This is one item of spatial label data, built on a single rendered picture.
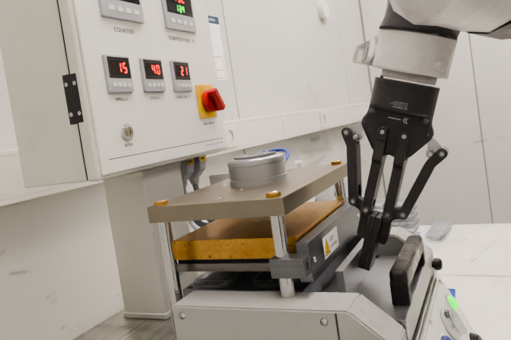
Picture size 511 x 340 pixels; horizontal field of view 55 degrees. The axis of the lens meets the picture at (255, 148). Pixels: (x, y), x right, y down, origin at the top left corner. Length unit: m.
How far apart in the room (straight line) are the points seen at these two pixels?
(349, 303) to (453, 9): 0.29
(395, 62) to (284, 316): 0.30
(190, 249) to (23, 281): 0.51
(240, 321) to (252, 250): 0.08
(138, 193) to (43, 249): 0.41
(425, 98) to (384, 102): 0.04
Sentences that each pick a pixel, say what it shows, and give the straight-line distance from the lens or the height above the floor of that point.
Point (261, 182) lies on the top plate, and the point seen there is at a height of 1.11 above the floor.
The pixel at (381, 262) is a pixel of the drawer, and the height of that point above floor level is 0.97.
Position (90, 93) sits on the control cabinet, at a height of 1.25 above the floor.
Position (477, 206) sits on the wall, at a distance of 3.20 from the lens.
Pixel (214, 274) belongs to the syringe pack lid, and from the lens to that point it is 0.67.
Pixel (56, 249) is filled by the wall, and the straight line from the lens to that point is 1.12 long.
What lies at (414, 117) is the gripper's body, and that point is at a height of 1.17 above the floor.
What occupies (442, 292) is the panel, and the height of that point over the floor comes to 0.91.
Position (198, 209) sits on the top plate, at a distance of 0.58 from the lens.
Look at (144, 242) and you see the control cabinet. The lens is 0.75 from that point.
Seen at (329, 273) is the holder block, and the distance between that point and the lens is 0.68.
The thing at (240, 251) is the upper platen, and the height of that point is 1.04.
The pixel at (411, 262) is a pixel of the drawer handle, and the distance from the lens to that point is 0.62.
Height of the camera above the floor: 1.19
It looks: 3 degrees down
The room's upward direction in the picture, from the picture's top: 8 degrees counter-clockwise
